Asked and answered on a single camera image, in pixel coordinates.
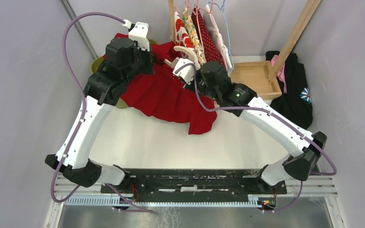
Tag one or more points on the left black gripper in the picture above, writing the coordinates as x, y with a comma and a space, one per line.
148, 57

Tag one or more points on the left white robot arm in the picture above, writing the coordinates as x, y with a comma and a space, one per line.
72, 159

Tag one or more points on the red poppy print garment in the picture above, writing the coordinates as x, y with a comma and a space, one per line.
181, 34

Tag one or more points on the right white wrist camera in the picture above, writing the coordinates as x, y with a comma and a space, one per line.
185, 70

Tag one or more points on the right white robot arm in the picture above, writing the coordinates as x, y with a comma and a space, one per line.
304, 147

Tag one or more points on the white garment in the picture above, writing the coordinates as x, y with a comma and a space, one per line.
216, 35

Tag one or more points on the black garment with flower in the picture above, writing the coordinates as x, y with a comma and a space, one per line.
295, 101

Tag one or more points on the red skirt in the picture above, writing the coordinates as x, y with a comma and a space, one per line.
163, 96

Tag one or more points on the wooden clothes rack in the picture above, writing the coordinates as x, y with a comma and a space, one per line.
261, 76

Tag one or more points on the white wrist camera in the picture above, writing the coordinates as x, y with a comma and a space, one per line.
185, 70
139, 33

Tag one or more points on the blue wire hanger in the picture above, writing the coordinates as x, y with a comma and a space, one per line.
227, 31

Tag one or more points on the dark red polka-dot garment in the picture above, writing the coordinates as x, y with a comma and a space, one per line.
211, 53

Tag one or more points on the green plastic basket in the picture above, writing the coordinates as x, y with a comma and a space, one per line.
105, 87

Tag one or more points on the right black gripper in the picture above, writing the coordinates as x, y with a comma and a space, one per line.
198, 73

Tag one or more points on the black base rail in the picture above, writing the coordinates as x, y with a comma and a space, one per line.
196, 185

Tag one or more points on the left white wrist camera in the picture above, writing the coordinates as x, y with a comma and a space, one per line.
139, 33

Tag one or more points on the cream plastic hanger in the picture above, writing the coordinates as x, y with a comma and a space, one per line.
186, 54

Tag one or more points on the yellow floral print garment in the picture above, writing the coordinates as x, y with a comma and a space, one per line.
193, 35

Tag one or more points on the pink wire hanger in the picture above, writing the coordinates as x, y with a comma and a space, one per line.
196, 30

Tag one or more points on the white slotted cable duct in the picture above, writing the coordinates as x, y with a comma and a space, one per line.
116, 201

